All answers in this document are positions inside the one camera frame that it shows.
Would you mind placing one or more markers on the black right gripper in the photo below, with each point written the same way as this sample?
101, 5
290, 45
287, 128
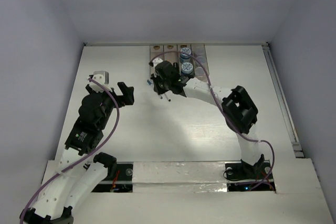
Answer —
159, 89

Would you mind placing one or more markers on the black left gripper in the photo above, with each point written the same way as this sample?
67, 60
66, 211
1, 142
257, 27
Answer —
126, 98

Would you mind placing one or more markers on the blue cleaning gel jar front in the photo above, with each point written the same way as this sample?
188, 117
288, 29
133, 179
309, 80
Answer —
187, 68

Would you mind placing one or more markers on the blue cleaning gel jar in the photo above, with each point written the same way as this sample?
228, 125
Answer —
187, 68
185, 54

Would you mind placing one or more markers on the black capped white marker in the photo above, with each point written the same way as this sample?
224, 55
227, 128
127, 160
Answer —
166, 96

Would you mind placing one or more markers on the blue cleaning gel jar back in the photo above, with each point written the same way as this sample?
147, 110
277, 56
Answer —
185, 54

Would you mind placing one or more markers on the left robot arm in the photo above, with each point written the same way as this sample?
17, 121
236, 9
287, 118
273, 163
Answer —
82, 166

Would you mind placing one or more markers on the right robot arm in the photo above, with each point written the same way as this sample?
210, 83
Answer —
238, 109

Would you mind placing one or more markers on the clear four-compartment organizer tray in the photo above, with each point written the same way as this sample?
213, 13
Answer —
172, 55

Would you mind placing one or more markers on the white foam front board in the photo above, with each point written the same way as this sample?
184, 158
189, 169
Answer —
196, 192

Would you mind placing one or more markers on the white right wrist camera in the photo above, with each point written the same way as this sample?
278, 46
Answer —
155, 61

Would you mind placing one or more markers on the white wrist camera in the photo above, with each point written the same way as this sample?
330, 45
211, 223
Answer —
155, 61
98, 82

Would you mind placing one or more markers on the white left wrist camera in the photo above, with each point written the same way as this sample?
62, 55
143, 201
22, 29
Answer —
98, 82

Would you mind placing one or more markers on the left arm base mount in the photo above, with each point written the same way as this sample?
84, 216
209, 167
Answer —
121, 182

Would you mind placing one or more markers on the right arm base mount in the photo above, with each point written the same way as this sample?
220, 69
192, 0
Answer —
242, 181

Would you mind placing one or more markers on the metal rail right side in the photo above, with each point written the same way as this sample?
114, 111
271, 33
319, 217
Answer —
297, 149

